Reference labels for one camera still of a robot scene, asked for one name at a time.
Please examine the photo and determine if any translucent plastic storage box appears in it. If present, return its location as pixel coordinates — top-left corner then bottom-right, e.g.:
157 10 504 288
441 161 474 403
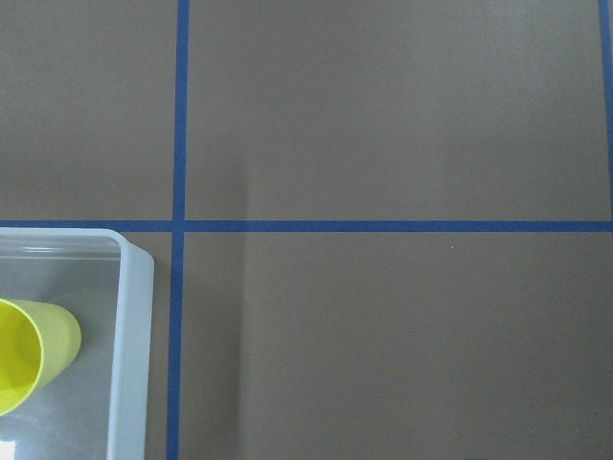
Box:
1 227 154 459

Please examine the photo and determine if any yellow plastic cup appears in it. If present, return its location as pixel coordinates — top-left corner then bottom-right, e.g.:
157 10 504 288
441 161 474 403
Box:
1 299 81 416

